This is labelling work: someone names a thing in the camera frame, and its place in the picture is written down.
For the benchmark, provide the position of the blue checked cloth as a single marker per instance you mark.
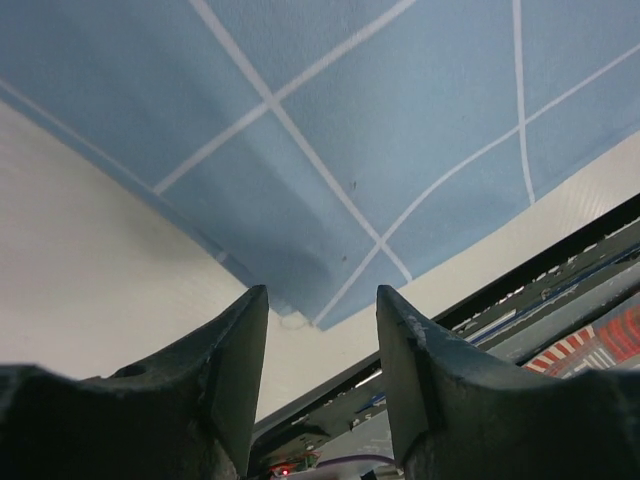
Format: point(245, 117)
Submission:
point(323, 148)

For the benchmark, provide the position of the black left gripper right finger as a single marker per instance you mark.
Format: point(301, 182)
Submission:
point(456, 412)

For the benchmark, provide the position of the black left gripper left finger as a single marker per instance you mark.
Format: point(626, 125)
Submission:
point(184, 412)

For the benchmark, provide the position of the striped folded cloth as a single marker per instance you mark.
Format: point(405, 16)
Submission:
point(608, 343)

